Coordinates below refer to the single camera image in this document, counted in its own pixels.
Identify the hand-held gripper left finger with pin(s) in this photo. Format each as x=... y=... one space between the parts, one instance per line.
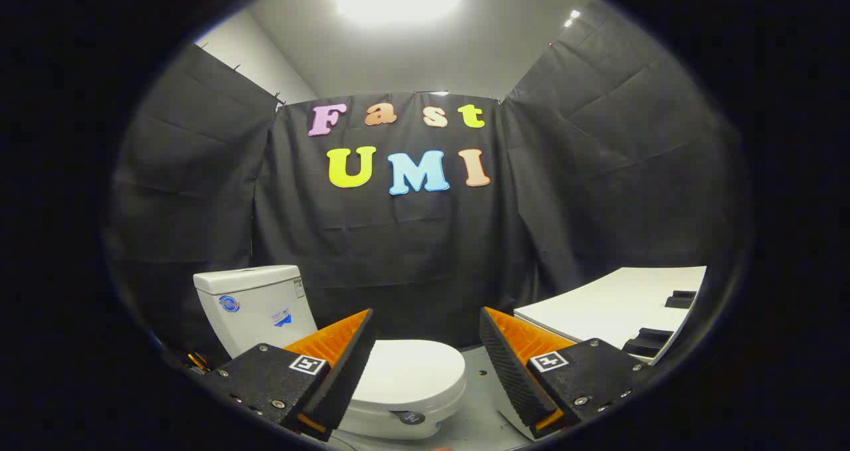
x=345 y=378

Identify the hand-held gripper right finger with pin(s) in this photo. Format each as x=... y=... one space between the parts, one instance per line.
x=511 y=371

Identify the white toilet lid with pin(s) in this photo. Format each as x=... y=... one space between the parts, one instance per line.
x=412 y=371

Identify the white ceramic toilet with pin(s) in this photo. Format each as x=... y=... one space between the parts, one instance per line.
x=252 y=318

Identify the white drawer cabinet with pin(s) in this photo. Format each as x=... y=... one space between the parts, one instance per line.
x=597 y=305

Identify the black block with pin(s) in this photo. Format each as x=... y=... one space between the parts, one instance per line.
x=681 y=299
x=647 y=343

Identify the black backdrop cloth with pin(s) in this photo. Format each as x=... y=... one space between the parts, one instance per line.
x=425 y=252

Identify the small ceiling light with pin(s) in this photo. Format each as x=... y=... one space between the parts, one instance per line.
x=572 y=18

